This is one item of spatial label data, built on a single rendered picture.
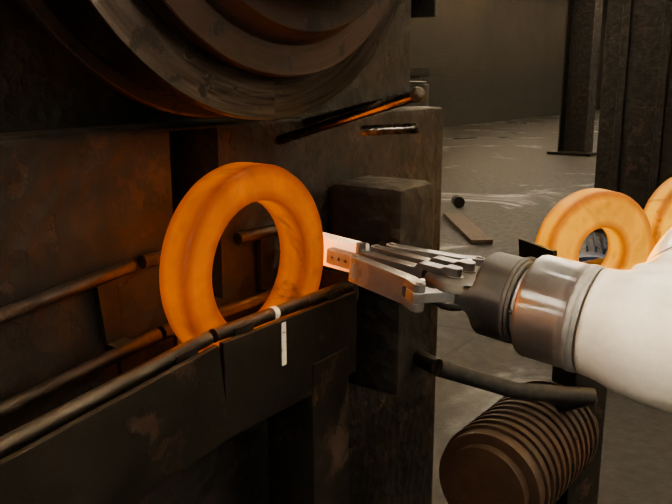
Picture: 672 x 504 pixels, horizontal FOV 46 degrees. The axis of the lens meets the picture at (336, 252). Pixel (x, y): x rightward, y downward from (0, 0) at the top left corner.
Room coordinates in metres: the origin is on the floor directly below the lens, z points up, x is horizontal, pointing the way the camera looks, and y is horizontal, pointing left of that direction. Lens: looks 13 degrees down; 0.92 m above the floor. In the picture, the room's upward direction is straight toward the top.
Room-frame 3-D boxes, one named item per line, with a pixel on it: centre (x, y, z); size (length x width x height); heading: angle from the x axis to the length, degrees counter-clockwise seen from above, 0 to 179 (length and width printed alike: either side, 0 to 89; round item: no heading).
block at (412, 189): (0.88, -0.05, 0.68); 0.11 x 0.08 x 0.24; 54
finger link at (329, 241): (0.76, 0.00, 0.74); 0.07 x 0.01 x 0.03; 54
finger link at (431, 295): (0.65, -0.09, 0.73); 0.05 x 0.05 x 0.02; 55
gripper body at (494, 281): (0.67, -0.13, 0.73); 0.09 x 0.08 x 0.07; 54
